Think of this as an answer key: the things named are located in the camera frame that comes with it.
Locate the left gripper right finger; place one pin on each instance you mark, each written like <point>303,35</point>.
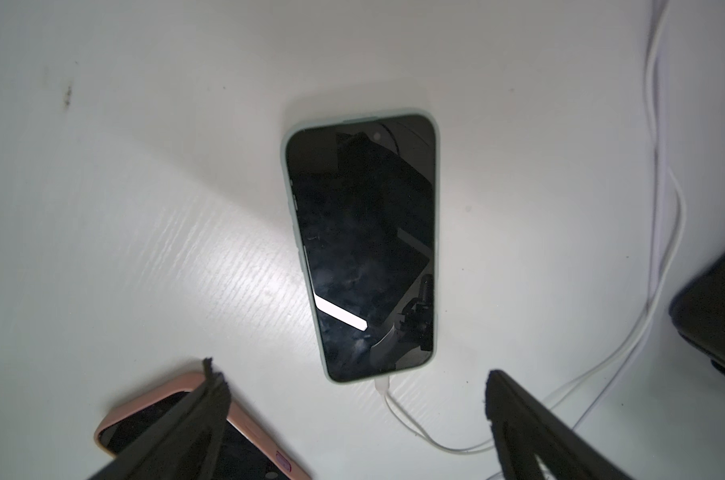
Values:
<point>530,440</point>

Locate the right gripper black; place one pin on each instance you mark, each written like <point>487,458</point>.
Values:
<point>698,313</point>

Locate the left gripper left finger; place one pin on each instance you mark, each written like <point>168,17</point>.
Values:
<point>184,443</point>

